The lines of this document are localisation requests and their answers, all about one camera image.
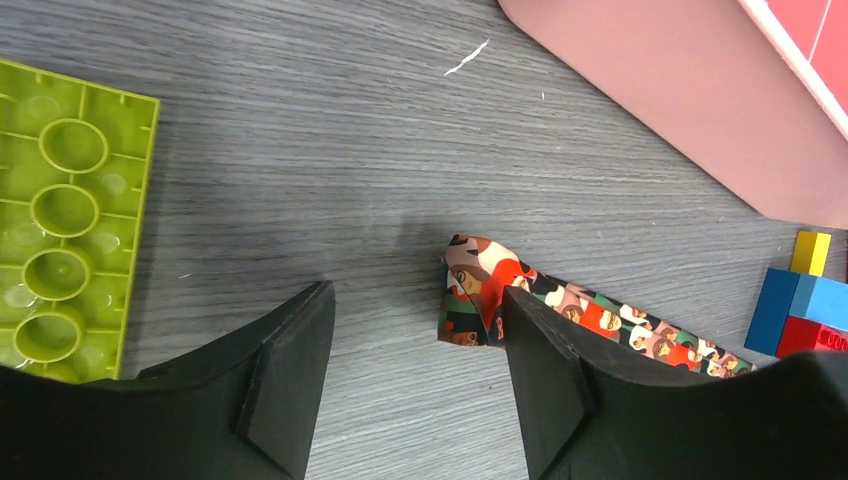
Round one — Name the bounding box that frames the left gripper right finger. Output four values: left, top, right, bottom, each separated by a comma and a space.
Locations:
503, 287, 847, 479

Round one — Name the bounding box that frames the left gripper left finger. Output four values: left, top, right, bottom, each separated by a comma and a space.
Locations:
1, 281, 336, 479

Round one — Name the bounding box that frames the floral patterned necktie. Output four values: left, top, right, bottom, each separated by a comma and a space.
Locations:
437, 234, 756, 379

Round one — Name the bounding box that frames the red toy brick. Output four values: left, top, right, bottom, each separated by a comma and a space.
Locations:
776, 316, 847, 359

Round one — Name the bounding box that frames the blue toy brick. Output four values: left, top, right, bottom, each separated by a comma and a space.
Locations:
744, 268, 847, 357

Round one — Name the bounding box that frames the yellow small block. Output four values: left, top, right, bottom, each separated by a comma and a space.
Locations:
790, 230, 832, 277

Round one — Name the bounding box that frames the lime green building plate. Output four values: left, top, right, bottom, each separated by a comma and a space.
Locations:
1, 59, 160, 383

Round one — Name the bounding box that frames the pink divided organizer tray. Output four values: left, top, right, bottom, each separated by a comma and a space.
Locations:
501, 1, 847, 229

